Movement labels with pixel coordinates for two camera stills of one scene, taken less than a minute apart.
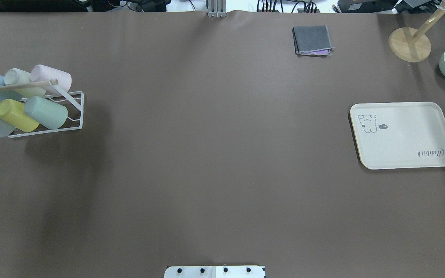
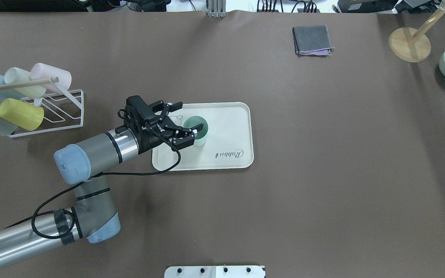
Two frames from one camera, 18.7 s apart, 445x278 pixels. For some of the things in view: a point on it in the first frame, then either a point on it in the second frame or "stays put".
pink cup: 41,73 stays put
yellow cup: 14,111 stays put
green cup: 51,115 to 193,121
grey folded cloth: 312,40 stays put
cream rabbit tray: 392,135 to 230,142
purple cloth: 326,51 stays put
